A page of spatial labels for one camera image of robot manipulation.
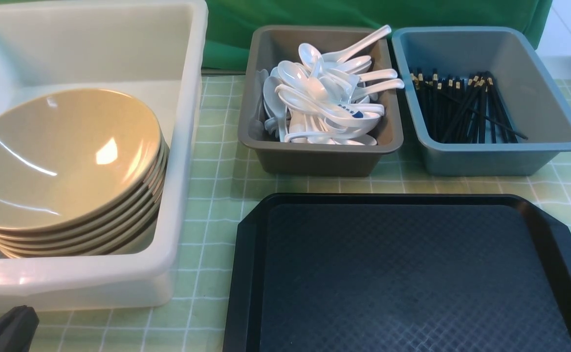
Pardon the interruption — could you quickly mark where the long-handled white spoon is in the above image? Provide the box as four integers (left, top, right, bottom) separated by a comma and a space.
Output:
321, 25, 392, 63

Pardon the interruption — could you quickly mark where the blue chopstick bin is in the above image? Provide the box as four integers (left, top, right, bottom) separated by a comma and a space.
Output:
392, 26, 571, 176

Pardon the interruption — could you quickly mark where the green checkered tablecloth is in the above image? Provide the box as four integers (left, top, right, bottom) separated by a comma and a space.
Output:
31, 76, 571, 352

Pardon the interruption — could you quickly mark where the bundle of black chopsticks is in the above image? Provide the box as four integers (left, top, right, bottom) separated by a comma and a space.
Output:
409, 67, 528, 144

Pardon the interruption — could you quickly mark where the pile of white soup spoons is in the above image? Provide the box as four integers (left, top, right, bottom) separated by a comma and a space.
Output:
257, 24, 405, 146

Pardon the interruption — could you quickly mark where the black serving tray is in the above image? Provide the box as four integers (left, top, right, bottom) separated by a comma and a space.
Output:
222, 193, 571, 352

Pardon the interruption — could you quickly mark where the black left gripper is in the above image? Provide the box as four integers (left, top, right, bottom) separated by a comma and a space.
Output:
0, 306, 40, 352

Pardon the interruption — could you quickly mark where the white spoon with blue logo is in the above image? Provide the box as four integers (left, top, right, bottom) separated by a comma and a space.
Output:
274, 84, 382, 132

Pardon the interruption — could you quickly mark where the brown spoon bin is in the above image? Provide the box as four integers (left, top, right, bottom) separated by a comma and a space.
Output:
237, 25, 404, 177

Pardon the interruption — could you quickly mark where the green backdrop cloth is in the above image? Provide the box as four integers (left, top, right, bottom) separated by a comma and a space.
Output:
202, 0, 552, 71

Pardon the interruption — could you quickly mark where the large white plastic bin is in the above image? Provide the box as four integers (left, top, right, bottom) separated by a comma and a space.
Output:
0, 0, 208, 314

